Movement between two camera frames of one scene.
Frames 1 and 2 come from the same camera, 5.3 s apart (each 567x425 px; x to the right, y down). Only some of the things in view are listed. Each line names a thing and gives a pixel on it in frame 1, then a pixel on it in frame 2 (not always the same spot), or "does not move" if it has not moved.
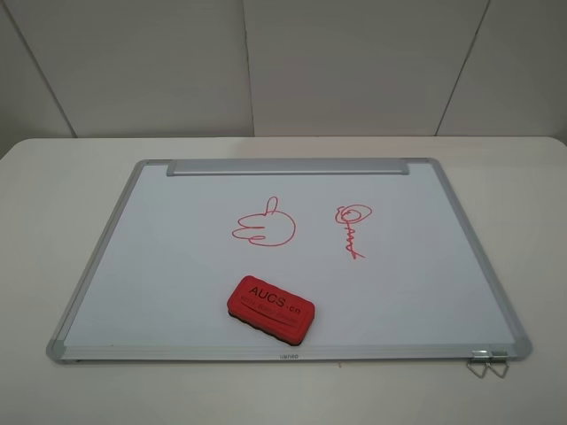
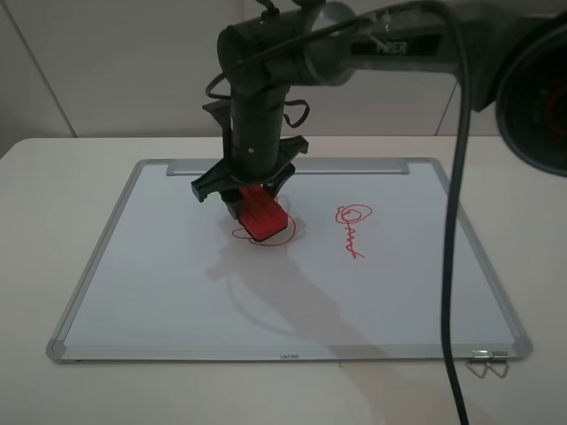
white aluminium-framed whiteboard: x=382 y=248 does not move
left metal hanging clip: x=480 y=356 does not move
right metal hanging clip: x=500 y=356 does not move
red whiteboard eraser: x=284 y=316 to x=261 y=215
